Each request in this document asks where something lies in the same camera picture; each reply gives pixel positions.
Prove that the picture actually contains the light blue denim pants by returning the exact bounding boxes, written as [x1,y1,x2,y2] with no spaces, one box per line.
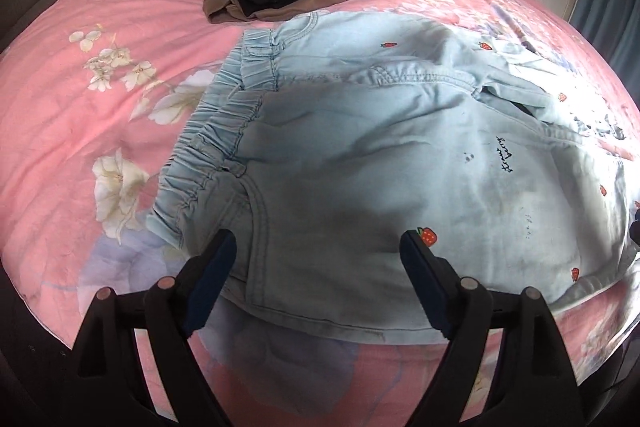
[146,12,639,345]

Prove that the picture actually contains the blue curtain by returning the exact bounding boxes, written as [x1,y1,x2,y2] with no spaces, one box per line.
[570,0,639,98]

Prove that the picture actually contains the brown folded garment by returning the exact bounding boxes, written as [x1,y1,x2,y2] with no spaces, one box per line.
[202,0,350,24]

